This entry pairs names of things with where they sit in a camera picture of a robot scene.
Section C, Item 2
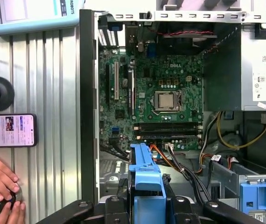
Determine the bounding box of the black smartphone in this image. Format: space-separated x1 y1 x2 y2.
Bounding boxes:
0 113 37 148

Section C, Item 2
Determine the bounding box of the grey power supply unit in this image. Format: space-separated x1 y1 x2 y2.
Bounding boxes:
203 23 266 112

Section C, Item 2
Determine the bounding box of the hard disk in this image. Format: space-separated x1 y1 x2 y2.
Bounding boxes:
126 142 171 224

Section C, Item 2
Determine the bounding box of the yellow wire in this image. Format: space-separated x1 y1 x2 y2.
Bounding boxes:
217 111 266 150

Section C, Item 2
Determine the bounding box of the black case fan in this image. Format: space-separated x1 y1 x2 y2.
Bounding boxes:
156 22 217 56

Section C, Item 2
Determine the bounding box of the silver CPU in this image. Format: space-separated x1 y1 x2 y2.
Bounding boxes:
159 93 176 110

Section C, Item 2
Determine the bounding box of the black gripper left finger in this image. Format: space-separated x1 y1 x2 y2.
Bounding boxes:
36 178 134 224

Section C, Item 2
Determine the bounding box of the green motherboard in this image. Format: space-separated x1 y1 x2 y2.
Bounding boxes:
99 48 205 150

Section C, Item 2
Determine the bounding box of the metal CPU socket cover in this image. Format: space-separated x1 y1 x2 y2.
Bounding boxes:
154 90 184 113

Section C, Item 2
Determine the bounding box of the white expansion slot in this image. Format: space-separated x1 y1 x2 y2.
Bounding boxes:
113 62 120 100

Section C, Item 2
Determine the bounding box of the blue plastic drive latch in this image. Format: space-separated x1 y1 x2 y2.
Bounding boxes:
239 183 266 217

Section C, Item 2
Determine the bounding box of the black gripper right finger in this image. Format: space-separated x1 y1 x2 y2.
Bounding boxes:
161 174 264 224

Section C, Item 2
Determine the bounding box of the black PC case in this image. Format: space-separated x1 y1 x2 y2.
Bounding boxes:
79 8 266 224

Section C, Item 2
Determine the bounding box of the person's right hand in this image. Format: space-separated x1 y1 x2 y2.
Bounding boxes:
0 201 27 224

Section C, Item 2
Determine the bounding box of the metal drive cage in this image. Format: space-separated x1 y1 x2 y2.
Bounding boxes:
211 161 266 224

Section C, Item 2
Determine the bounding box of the pale blue teach pendant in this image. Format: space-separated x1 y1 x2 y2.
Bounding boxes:
0 0 86 36

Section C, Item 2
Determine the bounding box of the black cable bundle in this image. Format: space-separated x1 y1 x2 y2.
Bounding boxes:
165 147 212 203

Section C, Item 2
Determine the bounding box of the orange wire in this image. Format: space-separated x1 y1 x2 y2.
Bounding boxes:
150 144 178 168

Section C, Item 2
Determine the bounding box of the red twisted wire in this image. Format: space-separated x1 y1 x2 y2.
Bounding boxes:
147 23 219 51

